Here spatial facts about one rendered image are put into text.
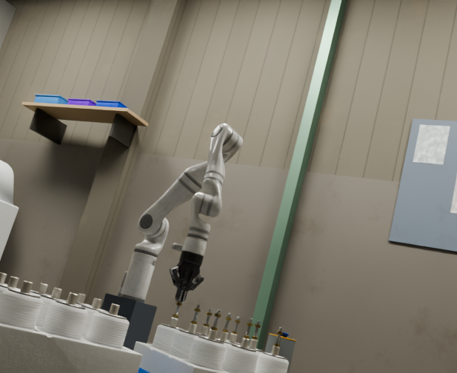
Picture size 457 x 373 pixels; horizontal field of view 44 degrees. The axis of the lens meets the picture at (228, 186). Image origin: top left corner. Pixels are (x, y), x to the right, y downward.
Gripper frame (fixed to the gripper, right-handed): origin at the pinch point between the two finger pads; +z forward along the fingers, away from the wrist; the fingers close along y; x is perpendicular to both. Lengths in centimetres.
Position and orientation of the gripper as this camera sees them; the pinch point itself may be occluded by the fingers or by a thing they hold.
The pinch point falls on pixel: (181, 295)
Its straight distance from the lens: 187.0
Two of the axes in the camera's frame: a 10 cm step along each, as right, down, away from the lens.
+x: -5.9, 0.3, 8.1
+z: -2.6, 9.4, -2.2
